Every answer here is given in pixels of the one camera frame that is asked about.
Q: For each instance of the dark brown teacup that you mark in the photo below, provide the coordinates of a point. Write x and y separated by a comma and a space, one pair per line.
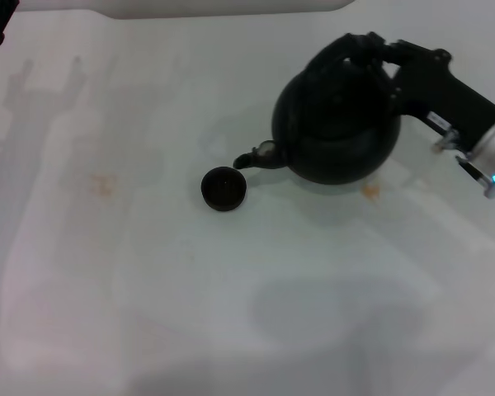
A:
223, 189

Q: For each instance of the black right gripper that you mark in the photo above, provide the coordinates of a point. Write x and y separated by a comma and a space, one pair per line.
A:
441, 90

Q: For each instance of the white rounded background panel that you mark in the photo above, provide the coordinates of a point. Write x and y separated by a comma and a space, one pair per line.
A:
231, 6

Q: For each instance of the black round teapot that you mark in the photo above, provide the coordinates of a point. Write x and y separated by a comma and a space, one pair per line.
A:
334, 136

